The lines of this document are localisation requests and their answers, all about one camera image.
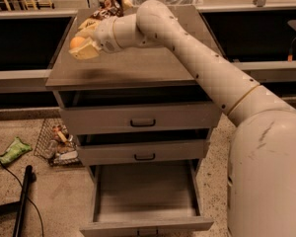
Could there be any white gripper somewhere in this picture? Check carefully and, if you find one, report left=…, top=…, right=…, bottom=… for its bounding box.
left=69, top=17, right=122, bottom=60

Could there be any orange fruit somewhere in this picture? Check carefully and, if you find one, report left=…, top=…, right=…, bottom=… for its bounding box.
left=70, top=37, right=85, bottom=48

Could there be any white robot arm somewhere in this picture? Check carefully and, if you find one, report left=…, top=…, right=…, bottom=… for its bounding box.
left=69, top=0, right=296, bottom=237

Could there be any grey drawer cabinet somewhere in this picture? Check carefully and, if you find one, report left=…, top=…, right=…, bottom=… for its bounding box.
left=46, top=46, right=215, bottom=227

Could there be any grey middle drawer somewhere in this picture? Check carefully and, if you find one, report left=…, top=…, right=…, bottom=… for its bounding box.
left=78, top=128, right=210, bottom=165

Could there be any grey drawer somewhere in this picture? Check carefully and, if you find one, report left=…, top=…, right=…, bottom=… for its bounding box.
left=80, top=160, right=213, bottom=237
left=59, top=85, right=221, bottom=135
left=78, top=128, right=210, bottom=165

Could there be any grey top drawer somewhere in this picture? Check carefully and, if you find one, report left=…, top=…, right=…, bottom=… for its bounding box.
left=59, top=85, right=221, bottom=135

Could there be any grey bottom drawer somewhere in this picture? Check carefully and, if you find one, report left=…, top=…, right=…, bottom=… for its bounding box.
left=80, top=160, right=213, bottom=237

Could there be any brown yellow chip bag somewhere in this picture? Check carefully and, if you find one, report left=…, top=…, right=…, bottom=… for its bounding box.
left=78, top=0, right=133, bottom=31

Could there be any green snack bag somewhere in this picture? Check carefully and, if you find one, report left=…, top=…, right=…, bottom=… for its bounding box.
left=0, top=137, right=33, bottom=166

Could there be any black stand leg left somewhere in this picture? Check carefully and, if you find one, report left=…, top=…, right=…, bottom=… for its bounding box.
left=0, top=165, right=36, bottom=237

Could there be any wire basket with items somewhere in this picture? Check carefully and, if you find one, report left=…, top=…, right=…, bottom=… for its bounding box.
left=34, top=118, right=80, bottom=166

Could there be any black cable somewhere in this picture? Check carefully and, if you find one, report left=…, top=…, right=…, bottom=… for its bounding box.
left=0, top=141, right=45, bottom=237

